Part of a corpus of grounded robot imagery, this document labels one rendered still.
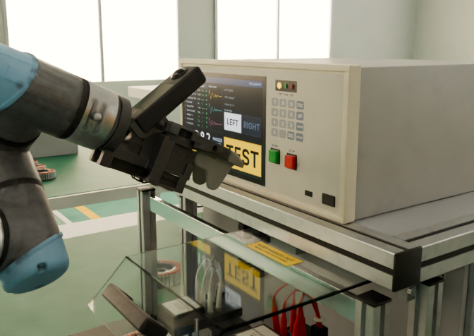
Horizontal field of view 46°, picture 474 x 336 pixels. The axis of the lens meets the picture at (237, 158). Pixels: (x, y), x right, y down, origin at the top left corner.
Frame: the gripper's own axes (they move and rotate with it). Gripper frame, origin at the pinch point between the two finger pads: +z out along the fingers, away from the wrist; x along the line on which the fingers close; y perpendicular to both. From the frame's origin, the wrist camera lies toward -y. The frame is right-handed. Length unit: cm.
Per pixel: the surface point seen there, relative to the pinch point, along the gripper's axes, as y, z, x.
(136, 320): 20.9, -14.0, 12.6
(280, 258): 10.8, 5.7, 9.3
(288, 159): -2.4, 6.0, 3.7
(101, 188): 24, 52, -157
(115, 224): 30, 40, -108
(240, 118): -6.6, 4.5, -9.2
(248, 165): -0.1, 7.6, -6.9
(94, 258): 37, 25, -83
